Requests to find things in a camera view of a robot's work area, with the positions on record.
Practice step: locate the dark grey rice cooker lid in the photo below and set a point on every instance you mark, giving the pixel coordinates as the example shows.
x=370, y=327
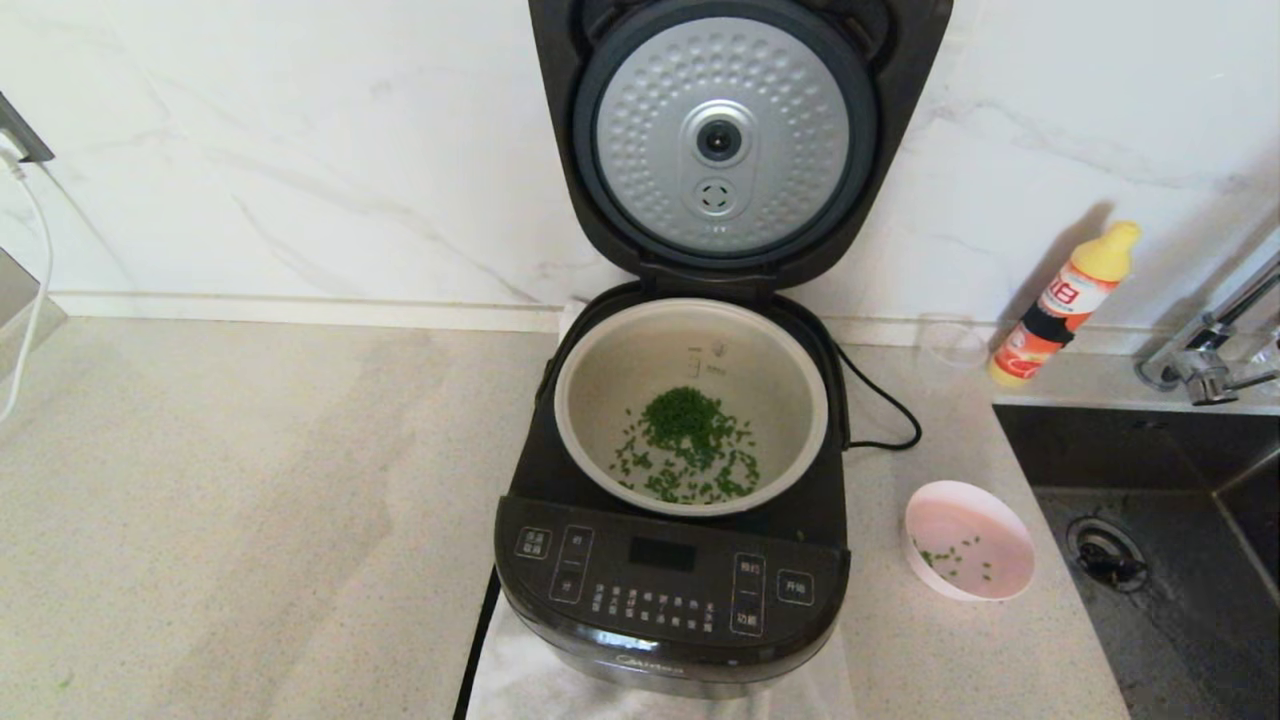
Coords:
x=720, y=140

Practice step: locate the beige inner pot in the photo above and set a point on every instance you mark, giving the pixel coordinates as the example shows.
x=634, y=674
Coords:
x=610, y=380

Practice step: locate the metal sink drain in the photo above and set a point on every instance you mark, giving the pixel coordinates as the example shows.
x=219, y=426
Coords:
x=1105, y=555

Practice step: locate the clear plastic cup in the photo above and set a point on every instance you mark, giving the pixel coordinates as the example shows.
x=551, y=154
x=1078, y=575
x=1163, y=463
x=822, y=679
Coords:
x=950, y=350

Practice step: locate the chrome faucet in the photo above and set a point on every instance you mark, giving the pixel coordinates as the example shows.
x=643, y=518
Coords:
x=1195, y=370

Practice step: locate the stainless steel sink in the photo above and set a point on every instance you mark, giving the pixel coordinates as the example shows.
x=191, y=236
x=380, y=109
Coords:
x=1200, y=640

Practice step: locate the dark wall socket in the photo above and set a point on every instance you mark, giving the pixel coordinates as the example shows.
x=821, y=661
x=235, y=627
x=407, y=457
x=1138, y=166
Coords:
x=22, y=135

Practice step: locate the white cloth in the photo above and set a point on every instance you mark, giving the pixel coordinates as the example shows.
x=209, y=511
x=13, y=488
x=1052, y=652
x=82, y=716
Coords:
x=520, y=680

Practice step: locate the yellow orange detergent bottle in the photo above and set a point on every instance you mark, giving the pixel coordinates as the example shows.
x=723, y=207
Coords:
x=1060, y=300

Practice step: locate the pink bowl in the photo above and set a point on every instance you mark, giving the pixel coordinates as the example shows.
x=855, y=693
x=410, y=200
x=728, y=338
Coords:
x=980, y=520

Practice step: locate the grey flat panel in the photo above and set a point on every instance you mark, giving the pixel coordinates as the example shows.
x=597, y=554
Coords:
x=20, y=310

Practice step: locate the dark grey rice cooker body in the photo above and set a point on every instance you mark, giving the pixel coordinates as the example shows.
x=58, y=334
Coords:
x=670, y=590

